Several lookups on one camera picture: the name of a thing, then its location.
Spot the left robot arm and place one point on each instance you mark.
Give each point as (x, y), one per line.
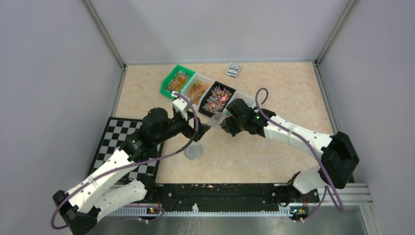
(84, 205)

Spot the silver jar lid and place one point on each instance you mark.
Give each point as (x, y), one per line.
(194, 152)

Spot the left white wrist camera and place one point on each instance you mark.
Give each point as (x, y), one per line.
(181, 105)

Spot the white bin orange candies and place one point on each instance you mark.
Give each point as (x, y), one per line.
(196, 88)

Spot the green candy bin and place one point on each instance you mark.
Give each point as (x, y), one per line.
(176, 80)

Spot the black white checkerboard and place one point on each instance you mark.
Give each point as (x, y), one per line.
(115, 132)

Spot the white bin colourful candies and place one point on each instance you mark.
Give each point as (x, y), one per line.
(249, 100)

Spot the black candy bin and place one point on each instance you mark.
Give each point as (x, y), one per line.
(216, 99)

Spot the clear plastic jar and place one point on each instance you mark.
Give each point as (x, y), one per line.
(217, 119)

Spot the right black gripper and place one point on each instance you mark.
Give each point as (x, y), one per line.
(228, 124)

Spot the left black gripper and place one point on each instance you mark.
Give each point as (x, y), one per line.
(189, 131)

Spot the white cable duct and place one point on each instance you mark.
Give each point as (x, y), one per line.
(142, 212)

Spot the playing card box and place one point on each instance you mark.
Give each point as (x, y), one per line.
(233, 69)

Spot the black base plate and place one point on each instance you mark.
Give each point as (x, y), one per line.
(266, 197)

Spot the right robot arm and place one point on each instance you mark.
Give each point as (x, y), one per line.
(335, 154)

